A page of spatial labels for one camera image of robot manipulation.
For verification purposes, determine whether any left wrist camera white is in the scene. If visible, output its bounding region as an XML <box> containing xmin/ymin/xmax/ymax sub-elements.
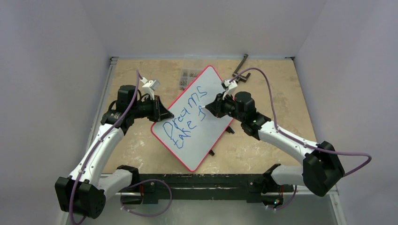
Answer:
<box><xmin>141</xmin><ymin>77</ymin><xmax>160</xmax><ymax>100</ymax></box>

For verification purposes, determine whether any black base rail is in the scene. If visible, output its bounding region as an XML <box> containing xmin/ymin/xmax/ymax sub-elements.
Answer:
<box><xmin>121</xmin><ymin>173</ymin><xmax>294</xmax><ymax>204</ymax></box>

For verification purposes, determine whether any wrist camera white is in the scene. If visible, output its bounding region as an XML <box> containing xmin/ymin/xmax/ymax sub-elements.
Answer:
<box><xmin>141</xmin><ymin>77</ymin><xmax>160</xmax><ymax>100</ymax></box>
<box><xmin>222</xmin><ymin>78</ymin><xmax>237</xmax><ymax>100</ymax></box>

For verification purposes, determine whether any whiteboard with red frame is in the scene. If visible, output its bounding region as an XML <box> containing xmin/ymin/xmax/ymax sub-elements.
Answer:
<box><xmin>151</xmin><ymin>65</ymin><xmax>233</xmax><ymax>172</ymax></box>

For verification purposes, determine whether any aluminium frame rail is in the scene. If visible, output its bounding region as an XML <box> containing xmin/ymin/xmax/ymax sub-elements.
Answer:
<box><xmin>56</xmin><ymin>56</ymin><xmax>119</xmax><ymax>225</ymax></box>

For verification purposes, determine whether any clear plastic screw box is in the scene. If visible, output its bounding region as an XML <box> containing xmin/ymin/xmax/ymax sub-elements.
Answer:
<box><xmin>178</xmin><ymin>54</ymin><xmax>217</xmax><ymax>90</ymax></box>

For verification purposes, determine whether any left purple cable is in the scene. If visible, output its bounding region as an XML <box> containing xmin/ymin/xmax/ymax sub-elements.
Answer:
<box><xmin>68</xmin><ymin>69</ymin><xmax>144</xmax><ymax>225</ymax></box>

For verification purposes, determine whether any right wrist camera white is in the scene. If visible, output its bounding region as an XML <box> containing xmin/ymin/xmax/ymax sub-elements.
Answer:
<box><xmin>222</xmin><ymin>78</ymin><xmax>237</xmax><ymax>100</ymax></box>

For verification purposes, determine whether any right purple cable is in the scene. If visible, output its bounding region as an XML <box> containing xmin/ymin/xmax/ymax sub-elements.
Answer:
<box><xmin>231</xmin><ymin>67</ymin><xmax>373</xmax><ymax>178</ymax></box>

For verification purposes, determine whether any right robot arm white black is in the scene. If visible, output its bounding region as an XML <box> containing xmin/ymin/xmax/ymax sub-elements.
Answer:
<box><xmin>205</xmin><ymin>91</ymin><xmax>345</xmax><ymax>196</ymax></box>

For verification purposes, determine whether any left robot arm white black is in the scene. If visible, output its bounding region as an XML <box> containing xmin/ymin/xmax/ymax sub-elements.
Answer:
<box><xmin>55</xmin><ymin>85</ymin><xmax>174</xmax><ymax>225</ymax></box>

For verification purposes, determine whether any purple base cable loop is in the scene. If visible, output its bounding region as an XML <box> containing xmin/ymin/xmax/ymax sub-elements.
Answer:
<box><xmin>120</xmin><ymin>179</ymin><xmax>173</xmax><ymax>218</ymax></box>

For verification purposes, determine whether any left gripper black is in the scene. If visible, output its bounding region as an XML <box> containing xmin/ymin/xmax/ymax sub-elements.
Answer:
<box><xmin>131</xmin><ymin>95</ymin><xmax>173</xmax><ymax>122</ymax></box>

